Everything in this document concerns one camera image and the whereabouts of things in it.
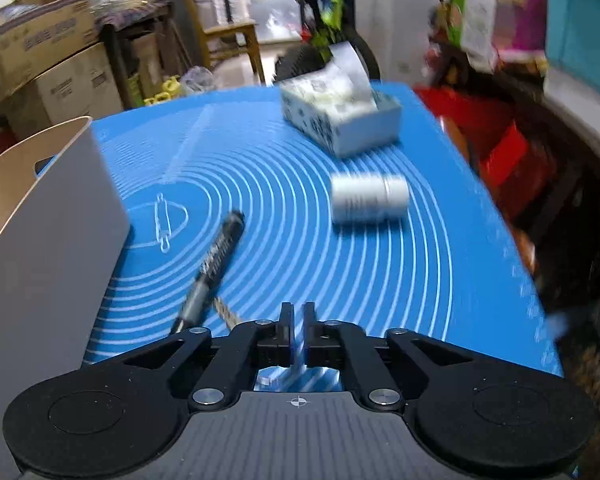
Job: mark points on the black marker pen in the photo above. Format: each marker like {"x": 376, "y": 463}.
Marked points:
{"x": 210, "y": 274}

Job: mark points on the translucent plastic bag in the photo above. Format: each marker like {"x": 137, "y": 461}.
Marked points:
{"x": 197, "y": 80}

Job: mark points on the top open cardboard box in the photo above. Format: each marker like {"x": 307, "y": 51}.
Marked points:
{"x": 35, "y": 35}

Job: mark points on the white pill bottle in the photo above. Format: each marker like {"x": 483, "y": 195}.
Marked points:
{"x": 368, "y": 198}

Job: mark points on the blue silicone baking mat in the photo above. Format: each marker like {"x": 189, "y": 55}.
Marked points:
{"x": 449, "y": 269}

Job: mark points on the white tissue pack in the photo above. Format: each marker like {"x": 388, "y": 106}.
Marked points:
{"x": 337, "y": 108}

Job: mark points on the green black bicycle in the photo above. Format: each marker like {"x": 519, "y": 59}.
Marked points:
{"x": 323, "y": 24}

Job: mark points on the large stacked cardboard box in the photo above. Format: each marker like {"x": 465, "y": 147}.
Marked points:
{"x": 83, "y": 85}

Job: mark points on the wooden chair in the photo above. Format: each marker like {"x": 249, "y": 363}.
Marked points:
{"x": 210, "y": 58}

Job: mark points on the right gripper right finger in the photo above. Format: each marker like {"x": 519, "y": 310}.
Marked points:
{"x": 345, "y": 347}

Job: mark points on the beige plastic storage bin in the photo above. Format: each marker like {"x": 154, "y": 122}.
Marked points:
{"x": 62, "y": 228}

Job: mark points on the yellow detergent jug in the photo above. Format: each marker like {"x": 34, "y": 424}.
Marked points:
{"x": 171, "y": 90}

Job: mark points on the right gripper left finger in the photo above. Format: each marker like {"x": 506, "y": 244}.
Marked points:
{"x": 238, "y": 358}

